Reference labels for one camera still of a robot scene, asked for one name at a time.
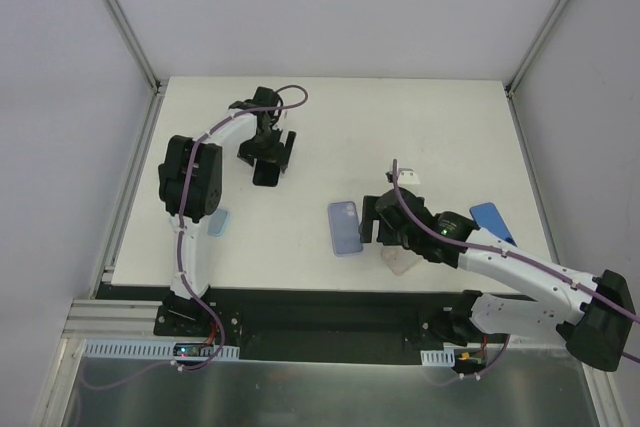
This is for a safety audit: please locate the light blue phone case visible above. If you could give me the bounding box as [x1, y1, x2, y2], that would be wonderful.
[207, 208, 230, 237]

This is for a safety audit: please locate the right aluminium frame post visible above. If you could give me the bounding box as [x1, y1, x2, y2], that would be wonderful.
[505, 0, 572, 99]

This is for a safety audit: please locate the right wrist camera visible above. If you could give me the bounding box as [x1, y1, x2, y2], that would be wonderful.
[386, 167, 421, 187]

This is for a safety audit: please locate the lavender phone case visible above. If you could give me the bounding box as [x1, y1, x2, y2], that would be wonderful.
[327, 201, 363, 257]

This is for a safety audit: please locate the left aluminium frame post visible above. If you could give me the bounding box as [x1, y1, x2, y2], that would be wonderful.
[102, 0, 162, 93]

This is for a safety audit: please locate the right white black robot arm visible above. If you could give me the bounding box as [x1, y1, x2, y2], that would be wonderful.
[360, 188, 639, 372]

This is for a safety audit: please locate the aluminium frame post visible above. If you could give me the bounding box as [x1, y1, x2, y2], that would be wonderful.
[505, 0, 572, 99]
[102, 0, 162, 93]

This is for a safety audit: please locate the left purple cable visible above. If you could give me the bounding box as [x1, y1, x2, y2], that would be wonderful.
[172, 85, 309, 373]

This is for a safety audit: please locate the right white slotted cable duct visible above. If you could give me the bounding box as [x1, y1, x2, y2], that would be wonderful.
[420, 348, 456, 368]

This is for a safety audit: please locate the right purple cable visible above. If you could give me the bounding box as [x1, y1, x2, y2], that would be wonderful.
[391, 159, 640, 383]

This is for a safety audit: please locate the horizontal aluminium extrusion rail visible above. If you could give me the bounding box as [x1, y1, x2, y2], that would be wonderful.
[63, 299, 561, 348]

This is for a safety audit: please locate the black smartphone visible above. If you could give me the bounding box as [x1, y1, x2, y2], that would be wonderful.
[252, 160, 281, 187]

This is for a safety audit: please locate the white slotted cable duct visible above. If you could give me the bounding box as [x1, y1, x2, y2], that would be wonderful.
[420, 348, 456, 368]
[83, 339, 217, 362]

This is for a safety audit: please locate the purple cable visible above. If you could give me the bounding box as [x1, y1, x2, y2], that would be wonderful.
[391, 159, 640, 383]
[172, 85, 309, 373]

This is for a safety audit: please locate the left white slotted cable duct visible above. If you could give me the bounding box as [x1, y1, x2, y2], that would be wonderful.
[83, 339, 217, 362]

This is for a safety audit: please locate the dark blue phone case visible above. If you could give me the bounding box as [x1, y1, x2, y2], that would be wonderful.
[469, 202, 516, 246]

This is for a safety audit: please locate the clear translucent phone case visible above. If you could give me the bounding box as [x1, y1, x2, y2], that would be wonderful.
[380, 246, 420, 276]

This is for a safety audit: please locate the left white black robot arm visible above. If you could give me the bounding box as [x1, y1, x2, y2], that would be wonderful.
[158, 84, 309, 336]

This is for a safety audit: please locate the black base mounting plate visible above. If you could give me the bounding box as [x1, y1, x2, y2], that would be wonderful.
[149, 286, 510, 363]

